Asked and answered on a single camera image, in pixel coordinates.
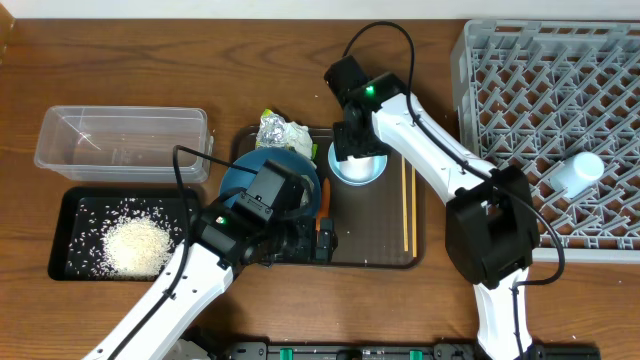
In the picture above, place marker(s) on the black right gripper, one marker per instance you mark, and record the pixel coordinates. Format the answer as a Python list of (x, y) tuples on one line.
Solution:
[(347, 148)]

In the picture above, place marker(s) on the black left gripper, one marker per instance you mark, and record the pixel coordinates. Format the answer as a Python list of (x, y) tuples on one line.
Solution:
[(312, 245)]

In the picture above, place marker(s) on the dark blue bowl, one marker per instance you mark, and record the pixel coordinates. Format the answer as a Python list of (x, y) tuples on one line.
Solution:
[(256, 158)]

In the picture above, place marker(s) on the white rice pile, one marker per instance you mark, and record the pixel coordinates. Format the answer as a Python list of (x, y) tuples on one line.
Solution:
[(122, 238)]

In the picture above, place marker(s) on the light blue plastic cup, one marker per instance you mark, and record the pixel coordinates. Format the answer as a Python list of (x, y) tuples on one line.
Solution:
[(578, 173)]

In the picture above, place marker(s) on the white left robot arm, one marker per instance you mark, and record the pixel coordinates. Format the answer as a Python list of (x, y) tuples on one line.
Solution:
[(233, 232)]

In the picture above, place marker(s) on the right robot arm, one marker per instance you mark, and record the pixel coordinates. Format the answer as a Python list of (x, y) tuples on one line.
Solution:
[(491, 224)]

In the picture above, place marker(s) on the grey dishwasher rack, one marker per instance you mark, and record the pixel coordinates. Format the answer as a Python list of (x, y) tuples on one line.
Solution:
[(535, 93)]

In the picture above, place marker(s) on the black waste tray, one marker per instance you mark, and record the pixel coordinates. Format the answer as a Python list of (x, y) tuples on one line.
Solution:
[(69, 206)]

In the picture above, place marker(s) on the orange carrot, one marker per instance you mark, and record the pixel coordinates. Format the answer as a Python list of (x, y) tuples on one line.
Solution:
[(323, 211)]

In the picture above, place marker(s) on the light blue small bowl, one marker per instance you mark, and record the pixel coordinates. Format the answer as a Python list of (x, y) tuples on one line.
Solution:
[(379, 168)]

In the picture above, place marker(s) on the brown serving tray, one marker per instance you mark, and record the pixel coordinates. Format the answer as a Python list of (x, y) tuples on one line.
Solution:
[(368, 219)]

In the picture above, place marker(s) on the left wooden chopstick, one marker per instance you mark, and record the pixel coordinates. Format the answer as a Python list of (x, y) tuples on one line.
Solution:
[(404, 206)]

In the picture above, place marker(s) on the wooden chopstick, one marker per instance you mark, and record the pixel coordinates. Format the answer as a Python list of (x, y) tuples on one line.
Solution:
[(404, 206), (414, 242)]

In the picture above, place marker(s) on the crumpled foil snack wrapper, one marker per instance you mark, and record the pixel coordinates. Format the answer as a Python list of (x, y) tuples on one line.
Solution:
[(276, 132)]

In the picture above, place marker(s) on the right wooden chopstick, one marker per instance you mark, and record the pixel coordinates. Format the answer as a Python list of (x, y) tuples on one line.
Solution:
[(414, 242)]

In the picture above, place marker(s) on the clear plastic bin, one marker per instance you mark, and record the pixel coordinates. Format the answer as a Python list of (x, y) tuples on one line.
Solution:
[(125, 144)]

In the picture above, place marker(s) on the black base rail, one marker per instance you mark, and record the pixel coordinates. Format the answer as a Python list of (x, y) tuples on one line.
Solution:
[(198, 343)]

